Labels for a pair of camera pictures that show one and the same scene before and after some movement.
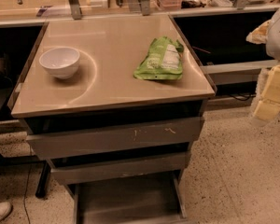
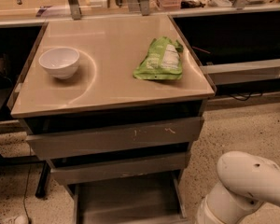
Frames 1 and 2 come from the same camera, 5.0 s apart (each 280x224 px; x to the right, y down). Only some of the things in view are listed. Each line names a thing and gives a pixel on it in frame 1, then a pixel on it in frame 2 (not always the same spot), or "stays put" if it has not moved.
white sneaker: [0, 211] -> [21, 219]
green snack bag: [162, 61] stays put
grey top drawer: [82, 142] stays put
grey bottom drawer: [149, 199] stays put
